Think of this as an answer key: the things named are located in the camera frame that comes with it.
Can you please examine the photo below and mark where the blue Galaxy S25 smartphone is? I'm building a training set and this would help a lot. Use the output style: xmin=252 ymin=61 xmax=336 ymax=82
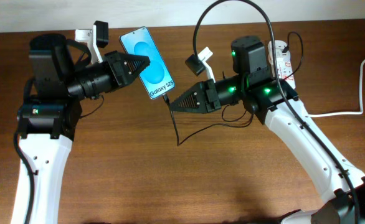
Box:
xmin=119 ymin=26 xmax=176 ymax=101

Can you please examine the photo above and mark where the thin black charging cable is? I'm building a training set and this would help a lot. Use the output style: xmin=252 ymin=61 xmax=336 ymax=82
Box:
xmin=161 ymin=30 xmax=305 ymax=147

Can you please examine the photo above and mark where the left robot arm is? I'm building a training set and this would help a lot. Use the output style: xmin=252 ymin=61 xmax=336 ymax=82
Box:
xmin=11 ymin=33 xmax=150 ymax=223

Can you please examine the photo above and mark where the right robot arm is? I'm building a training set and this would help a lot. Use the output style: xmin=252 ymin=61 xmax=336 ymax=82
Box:
xmin=169 ymin=36 xmax=365 ymax=223

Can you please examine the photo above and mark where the white USB charger adapter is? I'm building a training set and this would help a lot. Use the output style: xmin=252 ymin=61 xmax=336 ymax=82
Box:
xmin=267 ymin=40 xmax=291 ymax=65

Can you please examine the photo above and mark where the white power strip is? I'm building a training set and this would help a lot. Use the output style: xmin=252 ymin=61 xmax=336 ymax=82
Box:
xmin=270 ymin=61 xmax=293 ymax=79

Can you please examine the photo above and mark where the white power strip cord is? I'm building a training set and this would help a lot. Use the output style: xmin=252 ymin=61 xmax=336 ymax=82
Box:
xmin=306 ymin=54 xmax=365 ymax=118

